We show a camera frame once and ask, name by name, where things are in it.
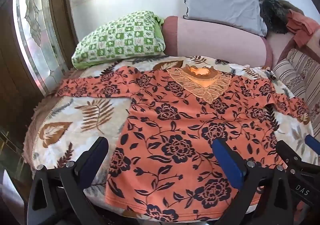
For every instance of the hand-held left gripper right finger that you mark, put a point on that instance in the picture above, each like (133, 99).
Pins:
(228, 162)

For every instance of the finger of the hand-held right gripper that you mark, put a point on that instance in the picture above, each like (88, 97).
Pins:
(288, 153)
(313, 143)

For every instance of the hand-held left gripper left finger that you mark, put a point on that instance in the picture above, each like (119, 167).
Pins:
(96, 157)

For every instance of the orange floral shirt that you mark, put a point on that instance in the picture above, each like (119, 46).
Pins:
(185, 125)

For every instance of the leaf print blanket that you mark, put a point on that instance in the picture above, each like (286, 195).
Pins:
(75, 120)

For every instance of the orange cloth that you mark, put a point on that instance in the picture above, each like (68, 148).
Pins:
(301, 27)

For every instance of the green checkered pillow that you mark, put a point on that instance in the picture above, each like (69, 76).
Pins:
(120, 38)

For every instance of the pink bolster pillow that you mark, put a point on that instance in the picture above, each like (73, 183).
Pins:
(215, 40)

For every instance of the dark furry cloth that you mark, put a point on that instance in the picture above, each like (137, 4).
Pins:
(273, 16)

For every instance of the patterned glass window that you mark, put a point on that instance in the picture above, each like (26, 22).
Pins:
(33, 27)

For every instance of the grey pillow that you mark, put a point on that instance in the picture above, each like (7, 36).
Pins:
(222, 7)

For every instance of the wooden window frame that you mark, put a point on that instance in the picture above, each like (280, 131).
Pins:
(61, 7)

